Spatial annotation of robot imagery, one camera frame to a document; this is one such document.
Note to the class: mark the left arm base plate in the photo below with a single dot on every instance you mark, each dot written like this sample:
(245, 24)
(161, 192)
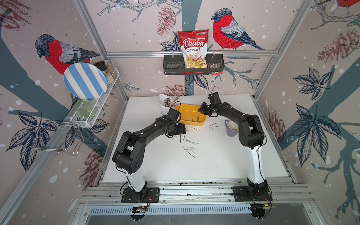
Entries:
(146, 195)

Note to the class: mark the red cassava chips bag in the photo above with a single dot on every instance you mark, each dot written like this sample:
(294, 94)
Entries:
(194, 48)

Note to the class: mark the green glass cup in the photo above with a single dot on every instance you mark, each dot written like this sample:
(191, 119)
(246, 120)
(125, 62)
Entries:
(84, 108)

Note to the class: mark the black wire wall basket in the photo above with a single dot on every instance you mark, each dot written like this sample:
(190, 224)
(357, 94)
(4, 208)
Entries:
(177, 65)

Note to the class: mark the blue white striped plate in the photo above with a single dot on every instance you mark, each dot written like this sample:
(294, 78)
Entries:
(85, 81)

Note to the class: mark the clear wire wall shelf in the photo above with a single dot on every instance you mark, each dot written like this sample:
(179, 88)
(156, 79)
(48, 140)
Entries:
(76, 120)

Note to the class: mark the dark lid spice jar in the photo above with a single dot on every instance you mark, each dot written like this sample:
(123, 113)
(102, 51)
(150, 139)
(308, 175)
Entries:
(102, 66)

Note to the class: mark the white utensil holder cup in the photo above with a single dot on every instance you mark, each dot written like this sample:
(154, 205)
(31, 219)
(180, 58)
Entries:
(166, 102)

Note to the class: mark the yellow plastic storage box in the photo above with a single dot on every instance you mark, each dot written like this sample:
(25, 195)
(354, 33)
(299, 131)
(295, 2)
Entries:
(190, 115)

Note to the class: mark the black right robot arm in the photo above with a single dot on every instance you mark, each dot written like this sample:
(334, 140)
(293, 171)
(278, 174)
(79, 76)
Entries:
(251, 136)

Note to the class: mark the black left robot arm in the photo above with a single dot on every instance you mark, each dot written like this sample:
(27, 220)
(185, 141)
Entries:
(130, 151)

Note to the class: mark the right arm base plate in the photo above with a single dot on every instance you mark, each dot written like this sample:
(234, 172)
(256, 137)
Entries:
(253, 192)

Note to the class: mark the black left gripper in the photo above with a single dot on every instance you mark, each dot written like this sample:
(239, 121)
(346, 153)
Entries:
(182, 129)

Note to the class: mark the light spice jar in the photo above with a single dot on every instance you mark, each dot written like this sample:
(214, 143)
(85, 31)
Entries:
(111, 70)

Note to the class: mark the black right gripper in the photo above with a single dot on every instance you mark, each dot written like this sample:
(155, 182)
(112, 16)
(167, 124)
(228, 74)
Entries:
(201, 108)

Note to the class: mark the purple ceramic mug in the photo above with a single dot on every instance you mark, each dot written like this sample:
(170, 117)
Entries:
(232, 128)

